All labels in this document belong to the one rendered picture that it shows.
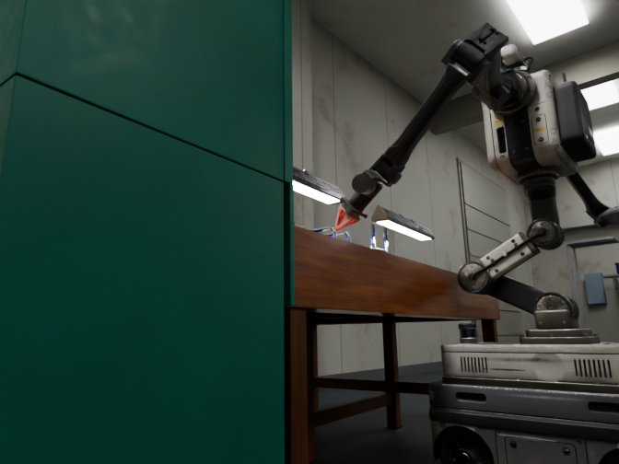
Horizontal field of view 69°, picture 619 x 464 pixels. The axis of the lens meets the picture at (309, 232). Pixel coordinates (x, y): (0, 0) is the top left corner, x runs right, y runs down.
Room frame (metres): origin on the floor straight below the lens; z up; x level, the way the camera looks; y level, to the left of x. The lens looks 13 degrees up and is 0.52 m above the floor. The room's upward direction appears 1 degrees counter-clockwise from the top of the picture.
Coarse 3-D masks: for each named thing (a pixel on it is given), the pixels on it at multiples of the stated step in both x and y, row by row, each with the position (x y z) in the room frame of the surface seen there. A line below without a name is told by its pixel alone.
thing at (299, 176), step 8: (296, 168) 1.54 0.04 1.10; (296, 176) 1.49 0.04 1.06; (304, 176) 1.56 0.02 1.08; (312, 176) 1.62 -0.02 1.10; (304, 184) 1.54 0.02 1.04; (312, 184) 1.57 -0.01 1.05; (320, 184) 1.62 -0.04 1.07; (328, 184) 1.70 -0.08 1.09; (328, 192) 1.66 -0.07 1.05; (336, 192) 1.71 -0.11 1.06
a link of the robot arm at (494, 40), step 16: (480, 32) 1.05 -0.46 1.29; (496, 32) 1.05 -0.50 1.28; (464, 48) 1.05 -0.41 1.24; (480, 48) 1.05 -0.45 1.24; (496, 48) 1.05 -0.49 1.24; (464, 64) 1.07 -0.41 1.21; (496, 64) 1.18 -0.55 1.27; (480, 80) 1.29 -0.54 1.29; (496, 80) 1.28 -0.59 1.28; (496, 96) 1.34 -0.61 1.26
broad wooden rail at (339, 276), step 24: (312, 240) 1.07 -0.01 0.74; (336, 240) 1.16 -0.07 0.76; (312, 264) 1.07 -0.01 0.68; (336, 264) 1.15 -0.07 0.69; (360, 264) 1.25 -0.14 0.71; (384, 264) 1.37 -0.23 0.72; (408, 264) 1.52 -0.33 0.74; (312, 288) 1.07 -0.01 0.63; (336, 288) 1.15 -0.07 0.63; (360, 288) 1.25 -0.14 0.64; (384, 288) 1.37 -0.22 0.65; (408, 288) 1.51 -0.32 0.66; (432, 288) 1.68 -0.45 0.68; (456, 288) 1.91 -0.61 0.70; (336, 312) 1.31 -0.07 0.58; (360, 312) 1.33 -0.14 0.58; (384, 312) 1.37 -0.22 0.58; (408, 312) 1.50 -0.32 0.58; (432, 312) 1.67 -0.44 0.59; (456, 312) 1.88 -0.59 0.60; (480, 312) 2.16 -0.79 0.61
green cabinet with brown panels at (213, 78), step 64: (0, 0) 0.55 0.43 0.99; (64, 0) 0.54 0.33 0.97; (128, 0) 0.61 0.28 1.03; (192, 0) 0.71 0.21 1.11; (256, 0) 0.85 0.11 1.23; (0, 64) 0.53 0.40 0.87; (64, 64) 0.54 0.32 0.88; (128, 64) 0.62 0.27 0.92; (192, 64) 0.71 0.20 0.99; (256, 64) 0.85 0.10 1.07; (192, 128) 0.72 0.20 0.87; (256, 128) 0.85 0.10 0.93
